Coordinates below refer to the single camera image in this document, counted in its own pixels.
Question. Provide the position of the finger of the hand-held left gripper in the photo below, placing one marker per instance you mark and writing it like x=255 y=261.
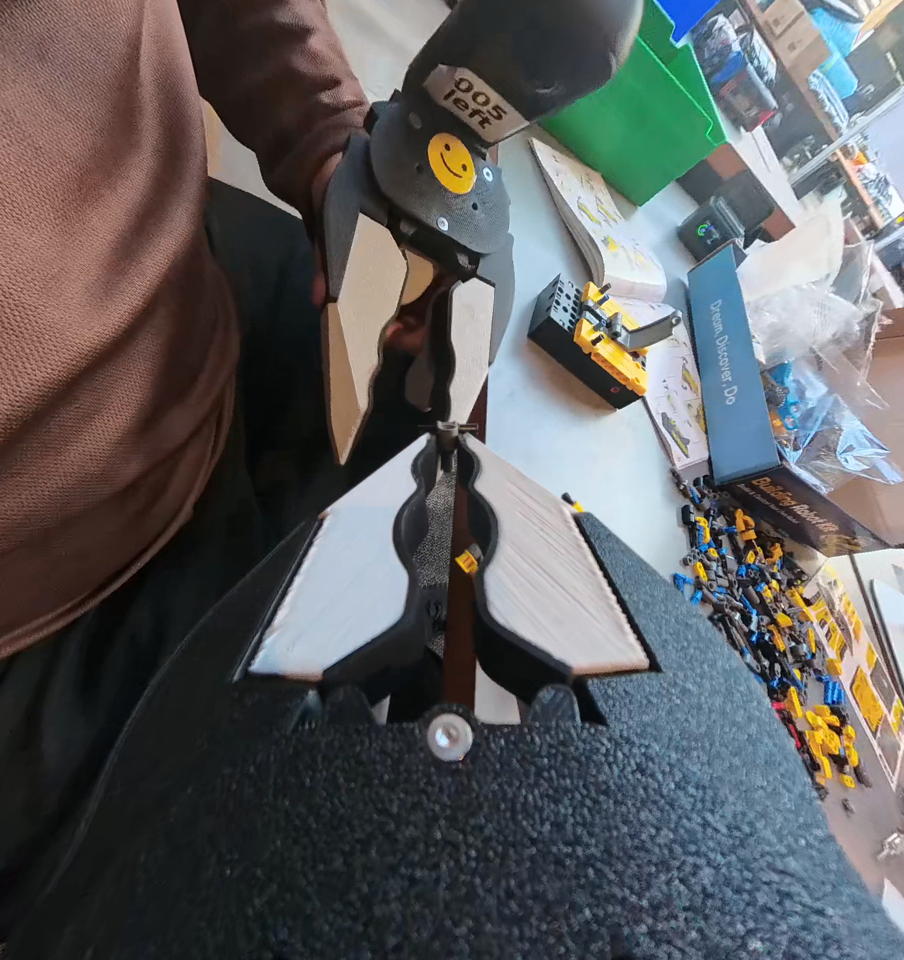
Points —
x=473 y=345
x=354 y=330

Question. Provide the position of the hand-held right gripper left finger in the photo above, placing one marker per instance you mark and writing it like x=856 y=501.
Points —
x=339 y=600

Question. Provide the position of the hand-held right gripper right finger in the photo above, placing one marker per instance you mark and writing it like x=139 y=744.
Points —
x=564 y=592

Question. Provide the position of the small grey black pin connector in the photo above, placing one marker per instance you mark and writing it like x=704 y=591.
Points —
x=448 y=436

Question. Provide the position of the person's left forearm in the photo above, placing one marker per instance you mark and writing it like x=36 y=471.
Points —
x=272 y=75

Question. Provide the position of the grey desk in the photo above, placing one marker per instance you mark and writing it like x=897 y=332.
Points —
x=572 y=450

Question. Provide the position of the person's left hand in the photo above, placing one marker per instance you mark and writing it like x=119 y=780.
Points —
x=411 y=330

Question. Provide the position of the yellow black brick block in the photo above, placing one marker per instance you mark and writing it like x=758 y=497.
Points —
x=572 y=345

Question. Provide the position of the thick instruction booklet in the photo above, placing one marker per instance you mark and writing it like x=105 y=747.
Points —
x=609 y=232

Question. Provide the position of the green plastic bin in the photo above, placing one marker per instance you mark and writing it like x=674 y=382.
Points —
x=632 y=127

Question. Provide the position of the pile of small brick parts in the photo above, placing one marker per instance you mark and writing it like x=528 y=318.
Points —
x=759 y=600

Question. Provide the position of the open instruction sheet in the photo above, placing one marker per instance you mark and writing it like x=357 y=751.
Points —
x=677 y=405

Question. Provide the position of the open cardboard kit box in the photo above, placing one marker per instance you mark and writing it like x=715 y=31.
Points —
x=729 y=375

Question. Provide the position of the small black display device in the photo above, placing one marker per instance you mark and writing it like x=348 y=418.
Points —
x=707 y=229

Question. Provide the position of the blue plastic bin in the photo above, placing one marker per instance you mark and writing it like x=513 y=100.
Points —
x=684 y=15

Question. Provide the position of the black tool case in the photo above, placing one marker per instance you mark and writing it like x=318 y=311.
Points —
x=737 y=67

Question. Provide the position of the yellow sticker sheet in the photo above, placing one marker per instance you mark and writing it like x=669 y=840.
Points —
x=864 y=675

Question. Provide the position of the crumpled clear plastic bags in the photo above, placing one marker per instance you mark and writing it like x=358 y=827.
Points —
x=819 y=360

